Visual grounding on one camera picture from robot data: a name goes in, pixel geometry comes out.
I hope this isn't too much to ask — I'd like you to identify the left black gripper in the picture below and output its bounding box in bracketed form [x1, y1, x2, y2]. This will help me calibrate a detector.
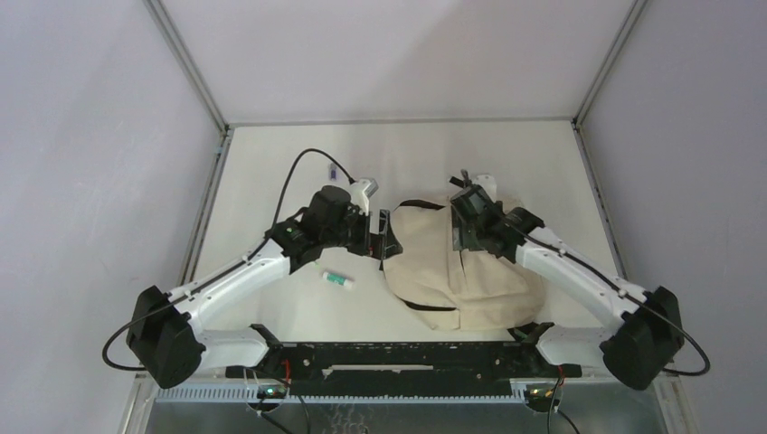
[321, 203, 402, 261]

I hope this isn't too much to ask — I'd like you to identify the beige canvas backpack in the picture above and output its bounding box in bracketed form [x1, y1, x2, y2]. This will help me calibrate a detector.
[382, 194, 546, 332]

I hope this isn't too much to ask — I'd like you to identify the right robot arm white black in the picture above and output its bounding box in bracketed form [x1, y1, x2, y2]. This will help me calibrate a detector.
[449, 172, 685, 391]

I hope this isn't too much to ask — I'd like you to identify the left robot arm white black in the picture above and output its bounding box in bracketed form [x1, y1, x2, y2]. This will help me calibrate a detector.
[126, 178, 402, 389]

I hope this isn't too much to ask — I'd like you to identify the green white glue stick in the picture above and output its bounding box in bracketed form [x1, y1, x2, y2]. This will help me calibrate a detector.
[322, 271, 355, 289]

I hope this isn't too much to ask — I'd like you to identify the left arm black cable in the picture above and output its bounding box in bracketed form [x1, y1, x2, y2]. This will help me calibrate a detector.
[100, 148, 358, 373]

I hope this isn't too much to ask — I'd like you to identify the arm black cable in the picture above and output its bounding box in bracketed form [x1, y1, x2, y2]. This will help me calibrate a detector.
[459, 170, 712, 379]
[100, 148, 358, 373]

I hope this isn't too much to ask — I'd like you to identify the black mounting base rail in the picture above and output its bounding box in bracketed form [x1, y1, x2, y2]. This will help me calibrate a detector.
[224, 341, 582, 396]

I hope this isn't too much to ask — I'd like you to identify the white slotted cable duct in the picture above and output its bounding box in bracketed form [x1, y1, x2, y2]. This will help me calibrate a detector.
[155, 383, 529, 404]

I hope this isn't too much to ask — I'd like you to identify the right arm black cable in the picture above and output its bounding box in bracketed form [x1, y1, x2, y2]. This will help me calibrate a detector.
[459, 170, 712, 379]

